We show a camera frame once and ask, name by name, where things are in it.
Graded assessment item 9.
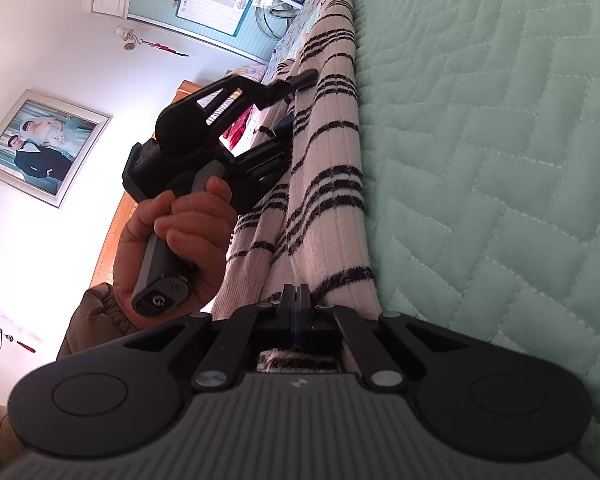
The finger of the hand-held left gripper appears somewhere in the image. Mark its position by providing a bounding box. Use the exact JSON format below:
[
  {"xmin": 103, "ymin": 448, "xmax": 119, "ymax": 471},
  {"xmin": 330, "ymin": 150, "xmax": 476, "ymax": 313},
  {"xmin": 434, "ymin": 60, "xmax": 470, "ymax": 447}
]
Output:
[
  {"xmin": 257, "ymin": 116, "xmax": 296, "ymax": 150},
  {"xmin": 266, "ymin": 69, "xmax": 319, "ymax": 108}
]

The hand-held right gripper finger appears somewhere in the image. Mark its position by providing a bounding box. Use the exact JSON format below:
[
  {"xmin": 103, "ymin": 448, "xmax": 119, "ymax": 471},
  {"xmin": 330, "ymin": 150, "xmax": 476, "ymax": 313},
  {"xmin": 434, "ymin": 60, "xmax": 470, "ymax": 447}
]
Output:
[
  {"xmin": 297, "ymin": 284, "xmax": 466, "ymax": 391},
  {"xmin": 125, "ymin": 284, "xmax": 297, "ymax": 392}
]

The person's left forearm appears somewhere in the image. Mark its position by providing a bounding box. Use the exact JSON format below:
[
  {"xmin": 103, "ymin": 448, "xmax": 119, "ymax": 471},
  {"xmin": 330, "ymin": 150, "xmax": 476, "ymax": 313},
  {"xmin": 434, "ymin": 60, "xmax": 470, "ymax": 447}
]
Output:
[{"xmin": 55, "ymin": 282, "xmax": 136, "ymax": 361}]

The person's left hand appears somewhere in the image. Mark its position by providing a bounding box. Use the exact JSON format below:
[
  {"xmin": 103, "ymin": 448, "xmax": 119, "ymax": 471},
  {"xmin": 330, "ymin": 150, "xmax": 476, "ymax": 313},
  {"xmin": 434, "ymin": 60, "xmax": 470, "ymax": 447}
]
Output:
[{"xmin": 115, "ymin": 177, "xmax": 238, "ymax": 317}]

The floral pillow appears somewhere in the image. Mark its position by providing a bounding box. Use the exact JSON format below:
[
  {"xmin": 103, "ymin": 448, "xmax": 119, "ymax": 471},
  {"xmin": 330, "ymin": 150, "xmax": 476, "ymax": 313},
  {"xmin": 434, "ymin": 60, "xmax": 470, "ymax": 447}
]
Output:
[{"xmin": 220, "ymin": 62, "xmax": 271, "ymax": 86}]

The standing fan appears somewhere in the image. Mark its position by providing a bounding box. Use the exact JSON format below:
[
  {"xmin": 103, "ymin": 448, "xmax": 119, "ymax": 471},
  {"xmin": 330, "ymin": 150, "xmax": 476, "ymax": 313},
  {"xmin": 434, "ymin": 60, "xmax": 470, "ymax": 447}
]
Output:
[{"xmin": 252, "ymin": 0, "xmax": 305, "ymax": 41}]

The red hanging ornament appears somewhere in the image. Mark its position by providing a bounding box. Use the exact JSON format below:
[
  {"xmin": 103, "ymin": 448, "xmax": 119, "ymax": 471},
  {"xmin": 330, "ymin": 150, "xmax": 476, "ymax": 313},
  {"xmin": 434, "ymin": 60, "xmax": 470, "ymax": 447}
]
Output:
[
  {"xmin": 137, "ymin": 37, "xmax": 191, "ymax": 57},
  {"xmin": 0, "ymin": 327, "xmax": 37, "ymax": 355}
]

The blue bordered poster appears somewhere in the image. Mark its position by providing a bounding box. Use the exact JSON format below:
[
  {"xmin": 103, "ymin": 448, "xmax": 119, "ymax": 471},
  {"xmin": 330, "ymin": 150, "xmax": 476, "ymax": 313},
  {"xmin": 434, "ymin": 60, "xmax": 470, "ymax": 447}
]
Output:
[{"xmin": 172, "ymin": 0, "xmax": 253, "ymax": 38}]

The blue sliding door wardrobe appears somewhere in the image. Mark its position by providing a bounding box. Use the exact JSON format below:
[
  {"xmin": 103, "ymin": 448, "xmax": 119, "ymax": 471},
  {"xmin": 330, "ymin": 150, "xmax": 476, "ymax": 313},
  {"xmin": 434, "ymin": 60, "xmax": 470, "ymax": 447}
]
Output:
[{"xmin": 127, "ymin": 0, "xmax": 353, "ymax": 63}]

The wooden headboard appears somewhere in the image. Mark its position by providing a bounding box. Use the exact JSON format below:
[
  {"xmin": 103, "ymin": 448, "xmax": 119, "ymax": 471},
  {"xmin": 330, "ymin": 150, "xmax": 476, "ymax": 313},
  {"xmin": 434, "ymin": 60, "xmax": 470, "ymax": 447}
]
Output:
[{"xmin": 87, "ymin": 80, "xmax": 206, "ymax": 291}]

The framed wedding photo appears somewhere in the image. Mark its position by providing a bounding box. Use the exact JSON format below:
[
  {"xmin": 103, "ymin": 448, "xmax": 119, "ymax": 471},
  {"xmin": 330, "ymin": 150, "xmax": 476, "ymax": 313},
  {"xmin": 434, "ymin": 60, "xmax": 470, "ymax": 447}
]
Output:
[{"xmin": 0, "ymin": 88, "xmax": 113, "ymax": 210}]

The quilted bee print bedspread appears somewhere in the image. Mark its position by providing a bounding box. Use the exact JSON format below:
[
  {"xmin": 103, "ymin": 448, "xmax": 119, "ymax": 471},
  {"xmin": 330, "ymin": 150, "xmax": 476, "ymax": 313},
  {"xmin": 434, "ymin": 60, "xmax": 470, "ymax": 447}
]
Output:
[{"xmin": 267, "ymin": 0, "xmax": 600, "ymax": 466}]

